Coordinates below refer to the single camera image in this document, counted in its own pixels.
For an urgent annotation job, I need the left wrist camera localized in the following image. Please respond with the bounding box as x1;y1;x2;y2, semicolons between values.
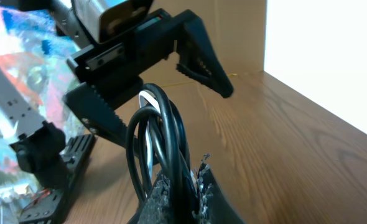
73;0;153;44

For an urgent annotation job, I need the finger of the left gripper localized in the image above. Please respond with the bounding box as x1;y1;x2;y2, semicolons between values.
63;83;140;147
177;18;234;98

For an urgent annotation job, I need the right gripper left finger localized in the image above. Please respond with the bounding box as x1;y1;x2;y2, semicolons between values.
129;174;174;224

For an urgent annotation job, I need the white usb cable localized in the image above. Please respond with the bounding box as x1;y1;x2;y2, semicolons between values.
138;90;162;197

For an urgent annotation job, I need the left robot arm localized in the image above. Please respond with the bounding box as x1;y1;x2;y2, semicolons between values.
0;0;234;189

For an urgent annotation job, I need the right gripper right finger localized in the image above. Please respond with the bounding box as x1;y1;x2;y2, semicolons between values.
192;154;245;224

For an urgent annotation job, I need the black usb cable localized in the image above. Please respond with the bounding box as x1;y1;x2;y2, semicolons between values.
125;83;200;224

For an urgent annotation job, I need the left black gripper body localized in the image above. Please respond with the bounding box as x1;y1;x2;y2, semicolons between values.
67;9;199;92

